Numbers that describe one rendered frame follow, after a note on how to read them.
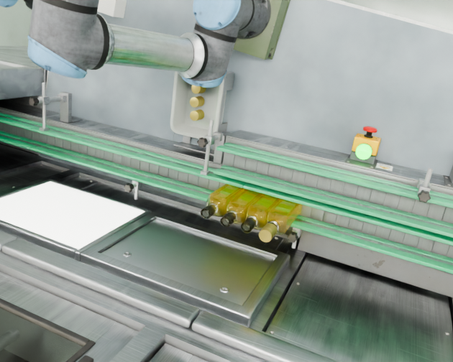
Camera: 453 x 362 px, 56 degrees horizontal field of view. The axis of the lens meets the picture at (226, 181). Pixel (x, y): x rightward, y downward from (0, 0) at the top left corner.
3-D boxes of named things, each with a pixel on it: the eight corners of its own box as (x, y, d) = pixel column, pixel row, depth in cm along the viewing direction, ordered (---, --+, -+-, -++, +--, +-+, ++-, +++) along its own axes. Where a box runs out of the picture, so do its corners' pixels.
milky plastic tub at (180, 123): (181, 128, 153) (168, 131, 145) (188, 64, 145) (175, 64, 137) (225, 138, 147) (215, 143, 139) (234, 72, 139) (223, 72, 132)
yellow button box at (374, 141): (352, 154, 132) (349, 159, 125) (358, 131, 129) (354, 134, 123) (375, 159, 129) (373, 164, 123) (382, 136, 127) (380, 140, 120)
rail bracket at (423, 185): (413, 185, 115) (413, 200, 103) (421, 159, 113) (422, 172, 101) (429, 189, 114) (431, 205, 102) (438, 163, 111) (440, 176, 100)
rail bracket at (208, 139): (210, 167, 137) (192, 177, 126) (216, 115, 132) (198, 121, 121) (218, 169, 136) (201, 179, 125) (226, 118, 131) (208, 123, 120)
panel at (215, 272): (49, 186, 154) (-39, 217, 124) (49, 178, 153) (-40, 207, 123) (288, 263, 124) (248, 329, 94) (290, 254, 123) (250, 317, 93)
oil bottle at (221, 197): (231, 193, 137) (202, 215, 118) (234, 177, 135) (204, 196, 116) (248, 197, 135) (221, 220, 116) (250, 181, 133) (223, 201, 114)
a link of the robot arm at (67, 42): (246, 39, 115) (52, -1, 75) (229, 92, 121) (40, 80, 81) (216, 26, 121) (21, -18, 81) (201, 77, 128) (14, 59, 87)
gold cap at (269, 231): (261, 230, 109) (255, 236, 106) (268, 220, 108) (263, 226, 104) (272, 238, 109) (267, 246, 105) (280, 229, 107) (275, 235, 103)
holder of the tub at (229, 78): (180, 142, 155) (170, 146, 148) (188, 65, 146) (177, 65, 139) (223, 152, 149) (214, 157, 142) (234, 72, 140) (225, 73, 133)
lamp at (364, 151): (354, 156, 124) (353, 158, 122) (357, 141, 123) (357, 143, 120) (369, 159, 123) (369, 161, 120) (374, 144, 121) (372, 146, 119)
